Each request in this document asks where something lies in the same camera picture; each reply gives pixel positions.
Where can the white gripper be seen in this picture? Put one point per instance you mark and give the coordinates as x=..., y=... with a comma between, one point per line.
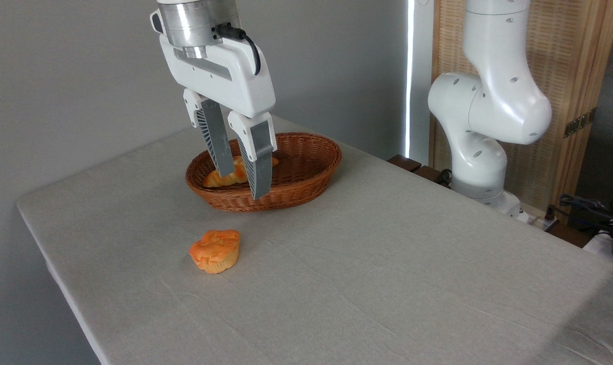
x=235, y=76

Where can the golden croissant bread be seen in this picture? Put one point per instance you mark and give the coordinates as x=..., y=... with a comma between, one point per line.
x=220, y=178

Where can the brown wicker basket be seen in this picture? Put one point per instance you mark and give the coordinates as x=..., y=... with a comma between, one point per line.
x=296, y=177

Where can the orange muffin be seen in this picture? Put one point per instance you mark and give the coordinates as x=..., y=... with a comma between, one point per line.
x=216, y=251

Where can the dark brown wooden block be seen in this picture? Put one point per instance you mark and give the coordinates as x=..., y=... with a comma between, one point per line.
x=430, y=174
x=404, y=162

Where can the grey tablecloth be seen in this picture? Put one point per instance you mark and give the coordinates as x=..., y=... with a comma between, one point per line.
x=367, y=284

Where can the white power strip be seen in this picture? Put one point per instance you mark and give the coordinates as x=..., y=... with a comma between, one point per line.
x=537, y=220

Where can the black screen hinge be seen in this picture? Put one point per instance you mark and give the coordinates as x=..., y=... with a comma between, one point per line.
x=580, y=122

